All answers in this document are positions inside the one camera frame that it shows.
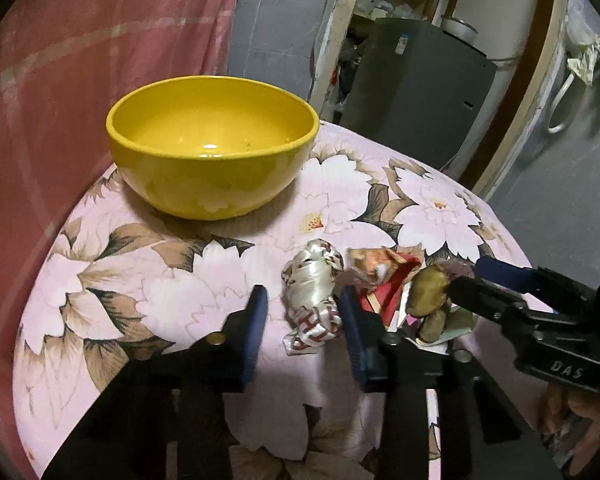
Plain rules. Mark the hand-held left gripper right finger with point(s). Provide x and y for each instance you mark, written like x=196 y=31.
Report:
x=352 y=330

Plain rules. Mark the pink floral tablecloth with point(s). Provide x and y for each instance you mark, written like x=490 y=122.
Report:
x=155 y=285

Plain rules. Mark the white red shiny wrapper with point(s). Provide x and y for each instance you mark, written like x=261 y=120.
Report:
x=310 y=285

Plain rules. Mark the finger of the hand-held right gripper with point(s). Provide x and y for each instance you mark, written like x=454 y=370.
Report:
x=505 y=272
x=480 y=300

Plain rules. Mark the yellow bowl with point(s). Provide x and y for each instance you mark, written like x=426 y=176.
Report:
x=210 y=160

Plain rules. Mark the orange wrapper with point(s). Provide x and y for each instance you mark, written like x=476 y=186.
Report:
x=372 y=262

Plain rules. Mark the cream rubber gloves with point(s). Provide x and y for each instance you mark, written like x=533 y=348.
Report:
x=592 y=57

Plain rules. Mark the person's right hand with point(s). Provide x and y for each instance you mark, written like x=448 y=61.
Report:
x=580 y=410

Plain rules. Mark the grey cabinet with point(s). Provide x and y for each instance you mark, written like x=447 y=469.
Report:
x=415 y=90

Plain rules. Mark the pink plaid cloth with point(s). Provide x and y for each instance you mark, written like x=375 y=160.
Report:
x=55 y=85

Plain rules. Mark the metal pot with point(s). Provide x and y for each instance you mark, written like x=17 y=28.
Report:
x=457 y=29

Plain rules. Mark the gold wrapper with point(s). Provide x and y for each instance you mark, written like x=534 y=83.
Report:
x=427 y=290

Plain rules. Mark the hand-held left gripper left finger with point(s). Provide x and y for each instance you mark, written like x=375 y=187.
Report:
x=252 y=330

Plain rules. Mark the wooden door frame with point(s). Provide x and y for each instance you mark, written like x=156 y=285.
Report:
x=337 y=35

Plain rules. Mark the olive wrapper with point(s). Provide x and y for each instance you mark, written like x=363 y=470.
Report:
x=435 y=329

